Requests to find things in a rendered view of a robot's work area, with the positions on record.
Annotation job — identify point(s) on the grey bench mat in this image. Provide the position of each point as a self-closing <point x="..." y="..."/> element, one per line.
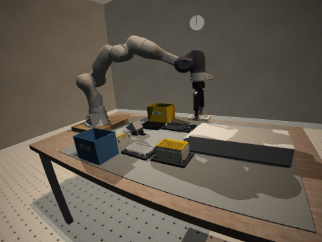
<point x="269" y="192"/>

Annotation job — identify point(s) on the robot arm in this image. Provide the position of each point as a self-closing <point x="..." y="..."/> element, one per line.
<point x="194" y="61"/>

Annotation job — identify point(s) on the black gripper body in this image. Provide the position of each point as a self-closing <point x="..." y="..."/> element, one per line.
<point x="198" y="86"/>

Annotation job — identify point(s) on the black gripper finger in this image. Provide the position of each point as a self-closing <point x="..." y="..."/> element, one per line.
<point x="201" y="105"/>
<point x="196" y="105"/>

